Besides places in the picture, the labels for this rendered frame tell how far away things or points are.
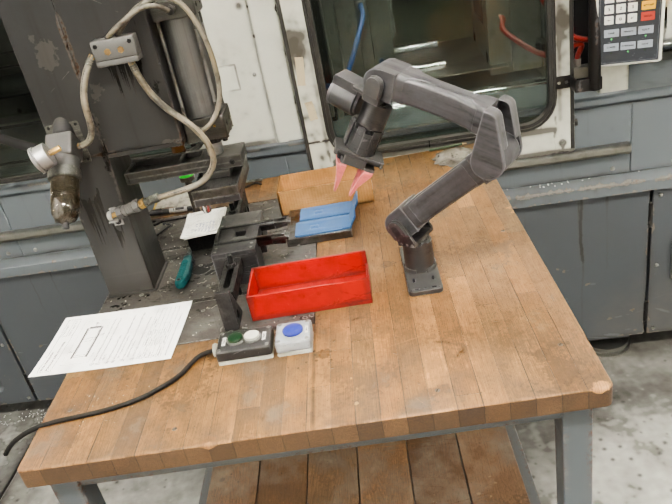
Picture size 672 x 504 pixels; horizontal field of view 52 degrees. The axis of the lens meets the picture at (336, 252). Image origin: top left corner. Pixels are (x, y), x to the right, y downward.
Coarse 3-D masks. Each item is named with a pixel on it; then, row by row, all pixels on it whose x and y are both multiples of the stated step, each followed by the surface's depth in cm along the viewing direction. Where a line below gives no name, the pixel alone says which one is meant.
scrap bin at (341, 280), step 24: (288, 264) 148; (312, 264) 148; (336, 264) 148; (360, 264) 148; (264, 288) 150; (288, 288) 149; (312, 288) 137; (336, 288) 137; (360, 288) 137; (264, 312) 140; (288, 312) 140
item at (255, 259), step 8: (264, 232) 167; (256, 248) 153; (264, 248) 166; (232, 256) 152; (240, 256) 152; (248, 256) 152; (256, 256) 152; (216, 264) 153; (248, 264) 153; (256, 264) 153; (264, 264) 160; (216, 272) 154; (248, 272) 154; (248, 280) 155
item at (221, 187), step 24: (216, 144) 148; (240, 144) 152; (144, 168) 153; (168, 168) 148; (192, 168) 148; (216, 168) 148; (240, 168) 151; (192, 192) 144; (216, 192) 144; (240, 192) 145
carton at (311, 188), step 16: (288, 176) 190; (304, 176) 190; (320, 176) 190; (352, 176) 190; (288, 192) 180; (304, 192) 180; (320, 192) 180; (336, 192) 180; (368, 192) 180; (288, 208) 182
